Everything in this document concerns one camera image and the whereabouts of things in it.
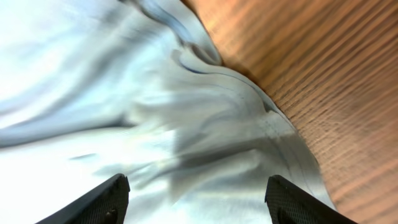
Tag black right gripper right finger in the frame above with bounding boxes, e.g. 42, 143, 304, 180
264, 175, 357, 224

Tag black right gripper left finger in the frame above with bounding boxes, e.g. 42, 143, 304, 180
37, 174, 130, 224

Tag light blue printed t-shirt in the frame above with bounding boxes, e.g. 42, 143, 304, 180
1, 0, 333, 223

